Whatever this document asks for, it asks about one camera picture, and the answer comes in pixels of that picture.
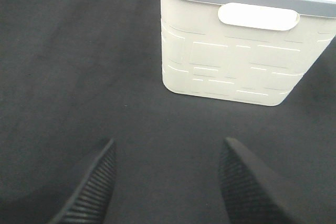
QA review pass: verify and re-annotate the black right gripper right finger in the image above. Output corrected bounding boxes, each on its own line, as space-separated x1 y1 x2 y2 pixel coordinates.
218 137 311 223

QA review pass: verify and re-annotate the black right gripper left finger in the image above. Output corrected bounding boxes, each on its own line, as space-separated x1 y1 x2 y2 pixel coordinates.
48 138 117 223

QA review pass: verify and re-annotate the black table cloth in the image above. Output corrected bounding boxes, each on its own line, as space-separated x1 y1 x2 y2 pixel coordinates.
1 0 335 223

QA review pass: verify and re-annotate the white basket with grey rim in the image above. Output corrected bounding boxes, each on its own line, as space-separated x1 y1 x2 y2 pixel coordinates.
160 0 335 106

